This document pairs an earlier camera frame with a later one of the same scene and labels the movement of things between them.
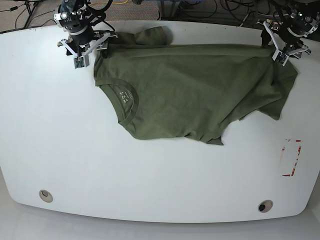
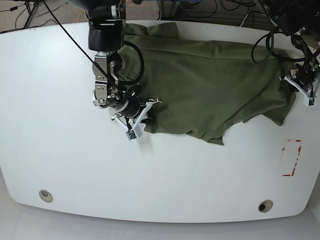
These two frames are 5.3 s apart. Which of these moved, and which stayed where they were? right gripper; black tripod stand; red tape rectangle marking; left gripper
Moved: left gripper; right gripper
Stayed: red tape rectangle marking; black tripod stand
